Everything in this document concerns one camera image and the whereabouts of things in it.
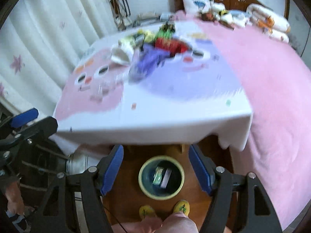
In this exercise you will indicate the white tissue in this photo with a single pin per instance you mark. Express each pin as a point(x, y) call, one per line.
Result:
point(122, 53)

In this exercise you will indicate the yellow slipper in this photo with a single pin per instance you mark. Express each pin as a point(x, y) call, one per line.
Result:
point(183, 207)
point(146, 211)

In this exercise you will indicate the person's left hand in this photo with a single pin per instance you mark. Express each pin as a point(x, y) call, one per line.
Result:
point(15, 203)

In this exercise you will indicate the rolled cartoon quilt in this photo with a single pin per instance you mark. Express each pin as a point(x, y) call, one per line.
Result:
point(273, 25)

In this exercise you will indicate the right yellow slipper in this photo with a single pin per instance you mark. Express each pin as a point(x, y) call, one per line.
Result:
point(183, 207)

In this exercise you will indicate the green cream carton box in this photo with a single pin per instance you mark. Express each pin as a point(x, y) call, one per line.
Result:
point(135, 40)

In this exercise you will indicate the red gold envelope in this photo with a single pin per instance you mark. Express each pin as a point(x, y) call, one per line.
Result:
point(173, 46)

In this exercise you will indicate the cartoon printed tablecloth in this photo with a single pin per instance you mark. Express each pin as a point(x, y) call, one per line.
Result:
point(184, 99)

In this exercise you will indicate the plush toy pile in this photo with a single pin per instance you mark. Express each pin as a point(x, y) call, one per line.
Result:
point(217, 13)

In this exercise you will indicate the purple plastic bag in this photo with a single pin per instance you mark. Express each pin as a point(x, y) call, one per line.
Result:
point(149, 58)

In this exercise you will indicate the green paper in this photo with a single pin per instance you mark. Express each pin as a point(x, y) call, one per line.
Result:
point(164, 34)

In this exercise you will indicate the hanging bags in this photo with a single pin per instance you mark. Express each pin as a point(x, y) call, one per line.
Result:
point(121, 12)

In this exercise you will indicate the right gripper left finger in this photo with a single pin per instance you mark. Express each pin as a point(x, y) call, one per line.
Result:
point(108, 168)

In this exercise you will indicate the black gold wrapper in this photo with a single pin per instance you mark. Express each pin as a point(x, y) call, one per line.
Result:
point(168, 27)

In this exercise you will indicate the white printed pillow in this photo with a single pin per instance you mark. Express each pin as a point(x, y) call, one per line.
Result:
point(196, 6)

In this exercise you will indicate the pink clear plastic box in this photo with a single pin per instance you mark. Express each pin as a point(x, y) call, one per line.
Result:
point(165, 178)

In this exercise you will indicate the green snack wrapper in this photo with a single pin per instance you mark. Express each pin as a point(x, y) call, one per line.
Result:
point(157, 177)

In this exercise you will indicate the cream floral curtain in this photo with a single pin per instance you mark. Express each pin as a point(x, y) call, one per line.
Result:
point(42, 41)

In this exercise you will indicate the blue yellow-rimmed trash bin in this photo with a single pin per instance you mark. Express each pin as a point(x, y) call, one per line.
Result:
point(175, 183)

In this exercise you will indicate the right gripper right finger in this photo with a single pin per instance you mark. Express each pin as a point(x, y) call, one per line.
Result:
point(203, 167)

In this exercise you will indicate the stack of books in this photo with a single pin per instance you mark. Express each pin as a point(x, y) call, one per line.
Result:
point(144, 19)

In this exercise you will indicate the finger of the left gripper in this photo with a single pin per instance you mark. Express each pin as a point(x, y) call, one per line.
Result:
point(40, 130)
point(23, 118)

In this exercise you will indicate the left yellow slipper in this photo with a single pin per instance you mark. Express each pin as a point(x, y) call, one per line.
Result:
point(146, 211)

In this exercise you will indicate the pink bed blanket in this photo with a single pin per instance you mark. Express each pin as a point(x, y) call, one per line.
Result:
point(277, 84)

